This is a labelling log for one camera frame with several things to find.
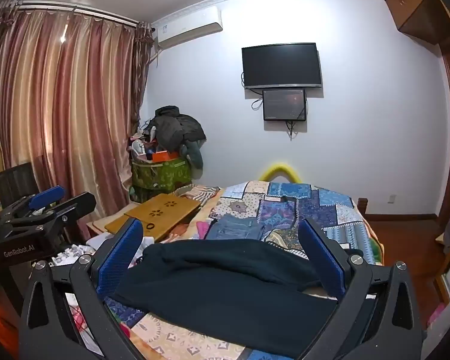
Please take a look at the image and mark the white patterned cloth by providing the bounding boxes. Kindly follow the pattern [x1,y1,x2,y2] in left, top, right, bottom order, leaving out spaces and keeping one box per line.
[52,232,113,268]

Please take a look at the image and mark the patchwork bedspread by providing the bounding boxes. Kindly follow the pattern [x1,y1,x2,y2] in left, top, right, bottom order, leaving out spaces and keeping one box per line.
[105,181,383,360]

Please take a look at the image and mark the dark navy pants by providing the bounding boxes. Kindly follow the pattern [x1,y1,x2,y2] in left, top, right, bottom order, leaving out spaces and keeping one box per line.
[112,241,364,360]

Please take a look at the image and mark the wooden lap desk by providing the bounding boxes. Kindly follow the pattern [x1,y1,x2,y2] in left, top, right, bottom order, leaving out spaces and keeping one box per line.
[104,193,202,242]

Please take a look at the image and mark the blue denim jeans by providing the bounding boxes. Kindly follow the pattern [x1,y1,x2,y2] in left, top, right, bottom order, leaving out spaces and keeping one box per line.
[204,214,265,241]

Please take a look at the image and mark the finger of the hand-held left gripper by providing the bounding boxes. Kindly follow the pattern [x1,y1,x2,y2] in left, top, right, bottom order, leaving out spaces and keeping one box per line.
[0,186,66,218]
[41,192,97,229]

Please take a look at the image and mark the white curtain rail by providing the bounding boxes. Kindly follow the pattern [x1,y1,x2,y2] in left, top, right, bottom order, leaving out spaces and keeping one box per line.
[17,3,141,28]

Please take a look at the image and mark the pink cloth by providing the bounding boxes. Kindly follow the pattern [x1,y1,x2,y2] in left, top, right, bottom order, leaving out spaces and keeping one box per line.
[196,220,215,240]

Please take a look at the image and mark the pile of dark clothes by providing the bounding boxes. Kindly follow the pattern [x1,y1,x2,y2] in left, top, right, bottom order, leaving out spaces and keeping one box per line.
[144,106,208,171]

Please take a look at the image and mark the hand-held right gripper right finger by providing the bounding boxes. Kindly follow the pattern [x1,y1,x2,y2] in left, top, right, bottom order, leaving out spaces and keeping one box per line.
[298,218,426,360]

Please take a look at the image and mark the pink striped curtain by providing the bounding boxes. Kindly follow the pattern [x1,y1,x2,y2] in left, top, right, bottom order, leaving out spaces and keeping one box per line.
[0,2,152,241]

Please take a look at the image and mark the green fabric storage bag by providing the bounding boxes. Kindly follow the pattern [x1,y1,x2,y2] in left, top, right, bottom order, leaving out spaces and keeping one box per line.
[130,156,193,197]

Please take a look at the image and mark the small black wall monitor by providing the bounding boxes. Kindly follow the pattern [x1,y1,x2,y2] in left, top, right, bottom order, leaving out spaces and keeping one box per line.
[262,89,307,122]

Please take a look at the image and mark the yellow foam tube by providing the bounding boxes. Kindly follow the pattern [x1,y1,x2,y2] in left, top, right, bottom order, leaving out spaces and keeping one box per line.
[258,162,301,184]

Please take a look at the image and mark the orange plastic item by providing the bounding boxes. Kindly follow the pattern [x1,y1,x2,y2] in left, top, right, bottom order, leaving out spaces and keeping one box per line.
[0,279,25,349]

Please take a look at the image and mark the black wall television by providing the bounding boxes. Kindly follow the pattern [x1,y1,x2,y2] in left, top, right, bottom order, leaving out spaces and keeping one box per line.
[241,43,322,89]

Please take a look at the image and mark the white air conditioner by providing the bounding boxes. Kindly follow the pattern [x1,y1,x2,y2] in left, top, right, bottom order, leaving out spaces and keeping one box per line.
[151,5,224,50]

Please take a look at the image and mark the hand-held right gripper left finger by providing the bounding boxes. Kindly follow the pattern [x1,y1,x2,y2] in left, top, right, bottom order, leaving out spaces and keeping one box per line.
[20,218,144,360]

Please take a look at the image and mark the black mesh chair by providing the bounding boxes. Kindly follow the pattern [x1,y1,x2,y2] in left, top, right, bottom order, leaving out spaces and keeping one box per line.
[0,163,39,200]

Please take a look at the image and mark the orange box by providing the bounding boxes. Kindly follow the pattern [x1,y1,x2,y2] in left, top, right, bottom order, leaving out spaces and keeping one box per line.
[152,151,180,163]

